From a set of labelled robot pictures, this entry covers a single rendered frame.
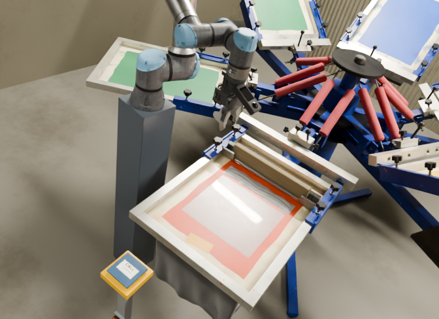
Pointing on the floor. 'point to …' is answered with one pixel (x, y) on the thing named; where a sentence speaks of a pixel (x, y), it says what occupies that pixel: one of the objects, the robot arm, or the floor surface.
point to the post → (126, 297)
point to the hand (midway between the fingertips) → (228, 126)
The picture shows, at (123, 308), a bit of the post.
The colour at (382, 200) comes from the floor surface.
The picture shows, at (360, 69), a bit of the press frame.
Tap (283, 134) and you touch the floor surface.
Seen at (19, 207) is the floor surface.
